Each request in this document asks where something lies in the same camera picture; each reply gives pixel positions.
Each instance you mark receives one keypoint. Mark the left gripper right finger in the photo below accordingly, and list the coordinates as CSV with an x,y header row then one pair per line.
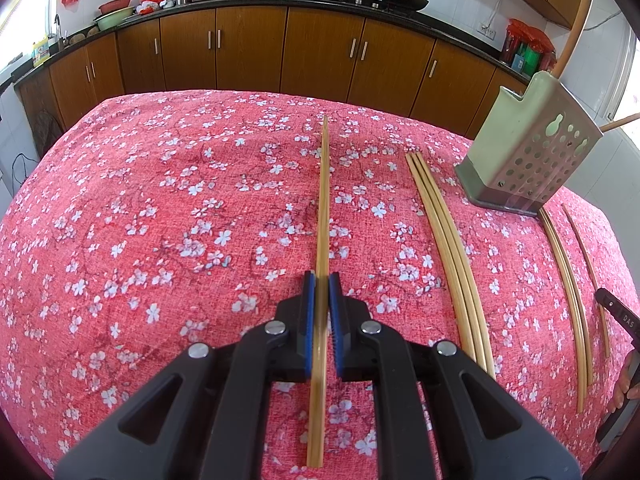
x,y
438,414

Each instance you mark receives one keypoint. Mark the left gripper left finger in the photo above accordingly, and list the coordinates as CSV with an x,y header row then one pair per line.
x,y
203,416

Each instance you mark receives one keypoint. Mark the bamboo chopstick pair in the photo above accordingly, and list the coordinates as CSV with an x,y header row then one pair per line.
x,y
577,298
569,289

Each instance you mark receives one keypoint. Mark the brown lower kitchen cabinets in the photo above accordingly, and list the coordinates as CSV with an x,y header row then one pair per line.
x,y
390,65

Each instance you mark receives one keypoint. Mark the person's right hand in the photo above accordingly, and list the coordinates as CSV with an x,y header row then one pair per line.
x,y
622,389

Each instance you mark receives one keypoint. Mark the perforated metal utensil holder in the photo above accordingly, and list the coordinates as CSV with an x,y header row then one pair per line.
x,y
527,148

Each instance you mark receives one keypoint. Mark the red bag with bottles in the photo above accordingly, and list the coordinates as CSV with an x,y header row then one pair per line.
x,y
527,49

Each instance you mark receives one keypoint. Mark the red white items on counter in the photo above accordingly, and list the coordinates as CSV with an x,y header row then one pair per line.
x,y
149,6

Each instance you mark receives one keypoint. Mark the green basin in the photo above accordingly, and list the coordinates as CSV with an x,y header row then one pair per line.
x,y
114,18

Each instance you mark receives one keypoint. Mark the yellow dish soap bottle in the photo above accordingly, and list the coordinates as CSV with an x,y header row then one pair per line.
x,y
40,52

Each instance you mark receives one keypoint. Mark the red basin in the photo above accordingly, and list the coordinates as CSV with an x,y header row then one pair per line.
x,y
113,5

